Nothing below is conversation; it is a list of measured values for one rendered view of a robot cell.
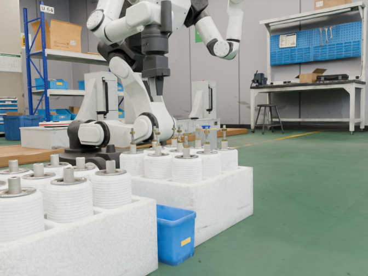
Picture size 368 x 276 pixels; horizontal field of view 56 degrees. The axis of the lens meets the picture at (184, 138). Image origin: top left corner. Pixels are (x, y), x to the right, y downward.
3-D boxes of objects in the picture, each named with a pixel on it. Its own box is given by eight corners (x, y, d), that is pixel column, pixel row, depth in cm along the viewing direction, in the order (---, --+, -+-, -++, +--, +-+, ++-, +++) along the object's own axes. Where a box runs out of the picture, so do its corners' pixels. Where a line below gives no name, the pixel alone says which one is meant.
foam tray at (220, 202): (104, 224, 123) (102, 174, 122) (173, 199, 154) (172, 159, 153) (194, 248, 100) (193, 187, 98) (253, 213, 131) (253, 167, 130)
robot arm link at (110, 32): (120, 23, 114) (85, 39, 126) (141, 42, 121) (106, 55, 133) (127, -1, 117) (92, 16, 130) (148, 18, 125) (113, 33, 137)
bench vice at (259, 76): (260, 87, 586) (260, 72, 584) (270, 86, 575) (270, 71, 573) (248, 86, 555) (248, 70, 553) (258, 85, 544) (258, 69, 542)
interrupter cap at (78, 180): (42, 184, 74) (42, 180, 74) (73, 178, 80) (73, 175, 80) (64, 188, 69) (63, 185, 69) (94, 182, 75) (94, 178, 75)
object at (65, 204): (40, 265, 75) (35, 183, 74) (78, 250, 83) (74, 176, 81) (67, 277, 69) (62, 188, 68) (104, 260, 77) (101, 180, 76)
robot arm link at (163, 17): (135, 40, 112) (134, 4, 111) (157, 44, 120) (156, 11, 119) (161, 35, 105) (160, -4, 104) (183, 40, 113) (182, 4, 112)
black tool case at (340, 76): (320, 83, 548) (320, 77, 547) (349, 82, 527) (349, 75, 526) (315, 82, 519) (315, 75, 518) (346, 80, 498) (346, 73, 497)
